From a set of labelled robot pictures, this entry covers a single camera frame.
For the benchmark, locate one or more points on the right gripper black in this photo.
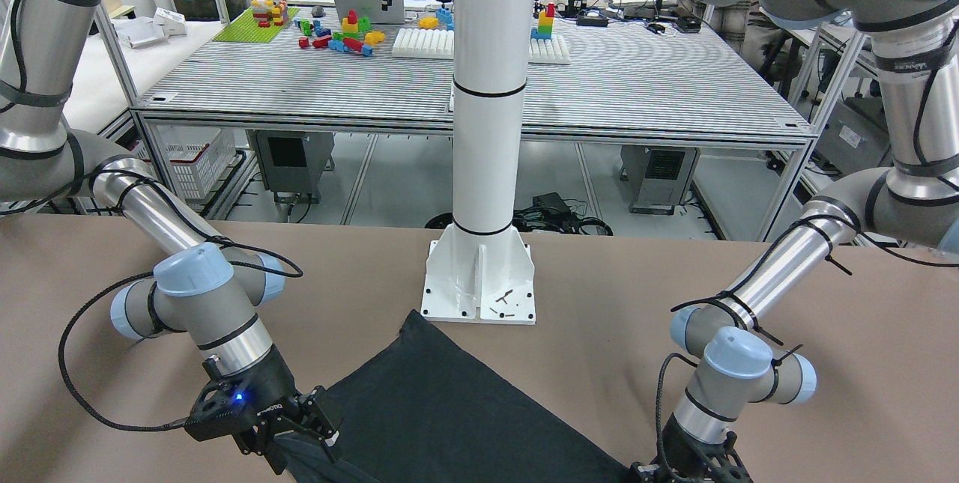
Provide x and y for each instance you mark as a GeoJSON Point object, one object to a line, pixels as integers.
{"type": "Point", "coordinates": [271, 386]}

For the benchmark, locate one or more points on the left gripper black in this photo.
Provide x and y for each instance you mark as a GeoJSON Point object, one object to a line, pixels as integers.
{"type": "Point", "coordinates": [680, 441]}

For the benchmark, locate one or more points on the black t-shirt with logo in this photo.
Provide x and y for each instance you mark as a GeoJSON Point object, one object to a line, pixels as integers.
{"type": "Point", "coordinates": [424, 410]}

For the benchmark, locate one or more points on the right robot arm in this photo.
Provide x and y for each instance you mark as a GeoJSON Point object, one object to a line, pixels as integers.
{"type": "Point", "coordinates": [196, 289]}

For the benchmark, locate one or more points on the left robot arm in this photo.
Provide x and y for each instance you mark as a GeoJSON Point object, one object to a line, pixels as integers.
{"type": "Point", "coordinates": [914, 43]}

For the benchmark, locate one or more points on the white plastic basket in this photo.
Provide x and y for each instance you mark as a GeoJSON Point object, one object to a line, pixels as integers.
{"type": "Point", "coordinates": [197, 157]}

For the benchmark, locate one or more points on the white peg board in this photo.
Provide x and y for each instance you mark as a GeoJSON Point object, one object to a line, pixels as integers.
{"type": "Point", "coordinates": [423, 43]}

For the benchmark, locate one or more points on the green lego baseplate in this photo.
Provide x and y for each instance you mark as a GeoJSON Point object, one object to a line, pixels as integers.
{"type": "Point", "coordinates": [245, 29]}

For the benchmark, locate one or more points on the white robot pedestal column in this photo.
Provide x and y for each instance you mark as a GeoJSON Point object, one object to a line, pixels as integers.
{"type": "Point", "coordinates": [480, 270]}

